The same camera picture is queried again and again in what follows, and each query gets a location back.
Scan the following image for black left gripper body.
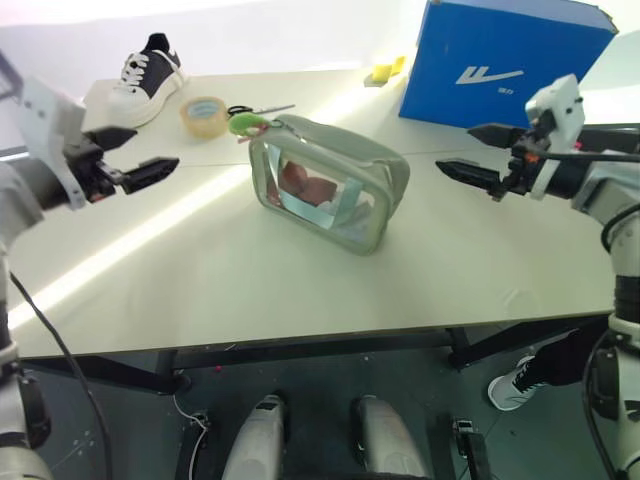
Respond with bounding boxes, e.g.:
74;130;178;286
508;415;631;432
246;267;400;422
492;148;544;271
60;129;127;203

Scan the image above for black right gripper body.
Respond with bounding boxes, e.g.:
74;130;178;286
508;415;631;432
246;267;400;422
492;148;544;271
491;126;552;202

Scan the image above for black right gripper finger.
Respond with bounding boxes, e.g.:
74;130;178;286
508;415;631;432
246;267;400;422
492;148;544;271
466;124;527;150
435;158;502;194

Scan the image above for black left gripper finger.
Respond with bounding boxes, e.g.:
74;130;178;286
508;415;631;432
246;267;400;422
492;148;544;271
84;127;139;152
121;157;181;196

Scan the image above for clear grey toiletry bag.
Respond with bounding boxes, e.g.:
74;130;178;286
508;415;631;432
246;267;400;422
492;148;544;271
248;114;412;257

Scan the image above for reddish-brown round objects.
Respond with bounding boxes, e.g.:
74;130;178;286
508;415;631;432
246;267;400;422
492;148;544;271
267;160;337;207

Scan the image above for black and white sneaker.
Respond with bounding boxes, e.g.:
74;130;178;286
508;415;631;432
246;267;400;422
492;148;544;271
106;32;191;128

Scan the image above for clear packing tape roll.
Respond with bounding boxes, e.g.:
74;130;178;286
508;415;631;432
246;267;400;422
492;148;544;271
179;95;230;140

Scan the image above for blue shoe box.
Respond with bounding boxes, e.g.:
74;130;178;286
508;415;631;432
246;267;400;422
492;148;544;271
398;0;620;131

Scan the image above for person's black trouser leg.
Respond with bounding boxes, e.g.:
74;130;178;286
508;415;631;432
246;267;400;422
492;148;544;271
528;328;609;389

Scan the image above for white person's sneaker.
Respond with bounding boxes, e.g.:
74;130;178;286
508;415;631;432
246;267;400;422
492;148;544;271
487;355;540;413

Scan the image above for silver robot leg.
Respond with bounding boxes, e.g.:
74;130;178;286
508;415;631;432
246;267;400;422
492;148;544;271
348;394;429;480
221;393;292;480

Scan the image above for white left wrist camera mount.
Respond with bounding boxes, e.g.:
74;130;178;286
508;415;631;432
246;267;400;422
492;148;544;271
18;74;87;211

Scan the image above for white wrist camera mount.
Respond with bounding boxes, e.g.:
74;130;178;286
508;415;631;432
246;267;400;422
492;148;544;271
524;73;587;201
18;74;87;211

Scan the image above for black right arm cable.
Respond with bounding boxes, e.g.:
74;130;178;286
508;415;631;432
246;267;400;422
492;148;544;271
535;150;640;164

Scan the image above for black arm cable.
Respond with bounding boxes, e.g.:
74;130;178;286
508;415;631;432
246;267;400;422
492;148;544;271
8;271;113;480
535;150;640;164

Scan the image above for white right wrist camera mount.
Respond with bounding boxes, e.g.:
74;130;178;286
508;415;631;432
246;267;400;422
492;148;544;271
524;73;587;201

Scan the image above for black handled scissors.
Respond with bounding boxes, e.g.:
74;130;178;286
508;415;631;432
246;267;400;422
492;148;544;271
226;103;297;118

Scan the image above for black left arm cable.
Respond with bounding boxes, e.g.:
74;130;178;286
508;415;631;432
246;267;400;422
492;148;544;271
8;271;113;480

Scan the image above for black table frame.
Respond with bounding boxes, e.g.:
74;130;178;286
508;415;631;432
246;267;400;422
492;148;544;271
19;314;612;397

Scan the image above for thin white floor cable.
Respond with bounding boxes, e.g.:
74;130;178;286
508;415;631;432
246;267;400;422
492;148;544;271
171;393;209;467

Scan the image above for black stand bracket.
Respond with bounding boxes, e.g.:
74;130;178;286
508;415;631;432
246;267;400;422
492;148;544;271
451;418;492;480

